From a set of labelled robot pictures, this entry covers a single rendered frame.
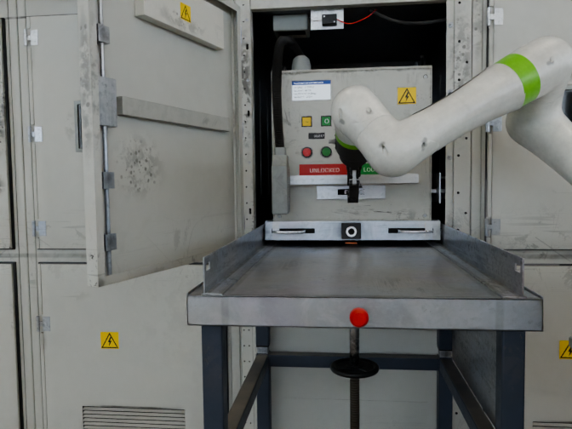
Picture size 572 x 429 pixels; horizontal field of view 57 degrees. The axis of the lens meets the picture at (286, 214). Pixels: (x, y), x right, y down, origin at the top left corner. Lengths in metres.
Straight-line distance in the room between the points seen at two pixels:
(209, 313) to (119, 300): 0.82
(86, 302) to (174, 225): 0.55
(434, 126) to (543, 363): 0.90
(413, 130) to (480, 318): 0.39
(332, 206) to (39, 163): 0.94
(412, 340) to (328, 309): 0.76
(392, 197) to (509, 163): 0.35
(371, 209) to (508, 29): 0.64
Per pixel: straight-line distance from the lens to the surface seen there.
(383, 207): 1.64
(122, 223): 1.22
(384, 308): 0.94
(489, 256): 1.16
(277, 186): 1.54
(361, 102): 1.13
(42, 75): 1.86
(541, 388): 1.79
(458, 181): 1.63
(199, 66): 1.51
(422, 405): 1.75
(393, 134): 1.08
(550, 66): 1.29
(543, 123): 1.38
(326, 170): 1.64
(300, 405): 1.74
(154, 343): 1.76
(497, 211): 1.64
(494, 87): 1.21
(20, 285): 1.94
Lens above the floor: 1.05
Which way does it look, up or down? 4 degrees down
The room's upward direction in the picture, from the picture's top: 1 degrees counter-clockwise
